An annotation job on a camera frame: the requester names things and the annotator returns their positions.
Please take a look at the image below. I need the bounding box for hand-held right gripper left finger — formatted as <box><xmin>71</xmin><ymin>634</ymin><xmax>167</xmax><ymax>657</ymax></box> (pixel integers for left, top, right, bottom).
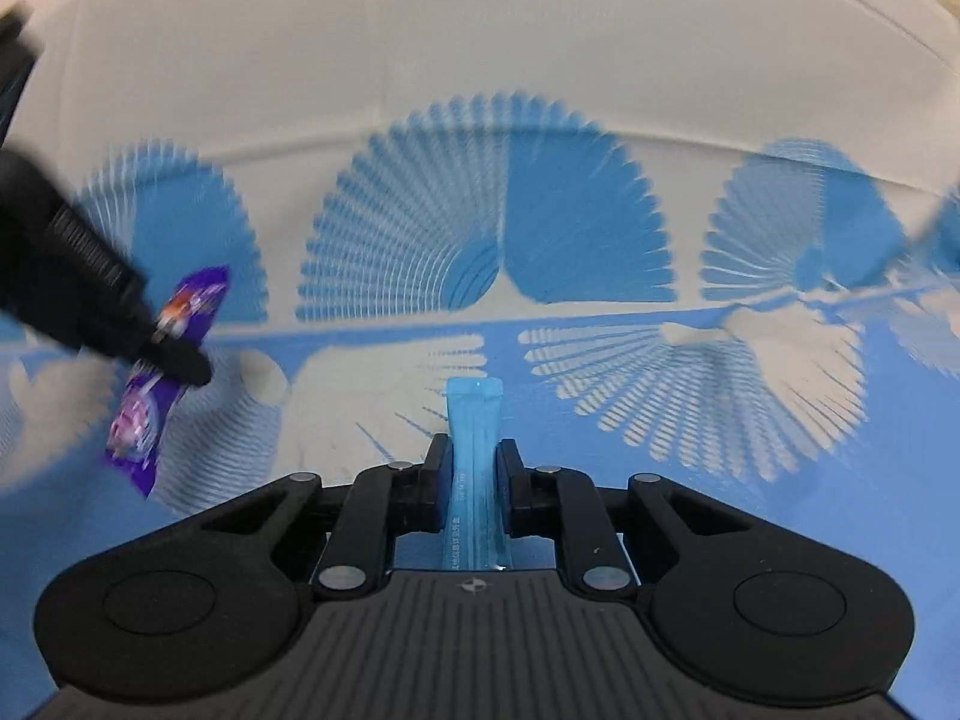
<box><xmin>180</xmin><ymin>435</ymin><xmax>453</xmax><ymax>599</ymax></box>

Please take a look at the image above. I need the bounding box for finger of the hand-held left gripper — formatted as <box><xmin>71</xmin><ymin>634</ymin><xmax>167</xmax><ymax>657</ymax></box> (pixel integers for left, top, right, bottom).
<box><xmin>116</xmin><ymin>326</ymin><xmax>212</xmax><ymax>385</ymax></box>

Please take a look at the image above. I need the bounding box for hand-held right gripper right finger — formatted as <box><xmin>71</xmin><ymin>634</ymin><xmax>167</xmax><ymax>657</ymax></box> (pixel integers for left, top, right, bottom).
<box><xmin>496</xmin><ymin>439</ymin><xmax>758</xmax><ymax>597</ymax></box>

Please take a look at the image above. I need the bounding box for purple candy packet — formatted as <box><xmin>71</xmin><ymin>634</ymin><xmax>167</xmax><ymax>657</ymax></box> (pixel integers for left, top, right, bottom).
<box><xmin>103</xmin><ymin>266</ymin><xmax>231</xmax><ymax>497</ymax></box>

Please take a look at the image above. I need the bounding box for light blue stick packet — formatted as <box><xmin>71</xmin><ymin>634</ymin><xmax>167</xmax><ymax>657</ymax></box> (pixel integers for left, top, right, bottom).
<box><xmin>445</xmin><ymin>379</ymin><xmax>516</xmax><ymax>572</ymax></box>

